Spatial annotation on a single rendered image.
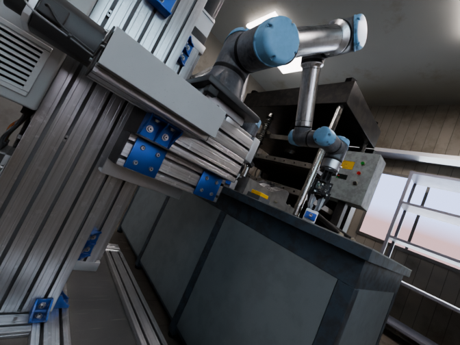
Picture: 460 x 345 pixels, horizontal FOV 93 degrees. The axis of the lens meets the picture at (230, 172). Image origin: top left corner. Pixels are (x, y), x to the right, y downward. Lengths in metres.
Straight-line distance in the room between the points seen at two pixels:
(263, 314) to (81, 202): 0.73
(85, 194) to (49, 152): 0.15
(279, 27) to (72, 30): 0.47
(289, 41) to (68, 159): 0.68
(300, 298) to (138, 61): 0.81
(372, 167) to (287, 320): 1.29
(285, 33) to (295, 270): 0.75
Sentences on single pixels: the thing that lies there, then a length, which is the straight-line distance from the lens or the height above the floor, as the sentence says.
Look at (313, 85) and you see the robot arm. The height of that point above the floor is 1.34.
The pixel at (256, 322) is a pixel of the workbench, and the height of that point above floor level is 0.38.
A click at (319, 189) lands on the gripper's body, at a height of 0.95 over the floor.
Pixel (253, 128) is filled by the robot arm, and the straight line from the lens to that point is 1.17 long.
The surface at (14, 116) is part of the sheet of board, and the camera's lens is 3.35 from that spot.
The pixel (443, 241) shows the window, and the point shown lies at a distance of 4.21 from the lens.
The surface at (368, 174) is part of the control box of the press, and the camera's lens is 1.85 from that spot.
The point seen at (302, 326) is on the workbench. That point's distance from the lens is 0.88.
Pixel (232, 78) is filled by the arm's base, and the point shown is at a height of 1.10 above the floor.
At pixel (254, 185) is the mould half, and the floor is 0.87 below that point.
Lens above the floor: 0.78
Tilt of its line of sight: 5 degrees up
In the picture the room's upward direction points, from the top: 24 degrees clockwise
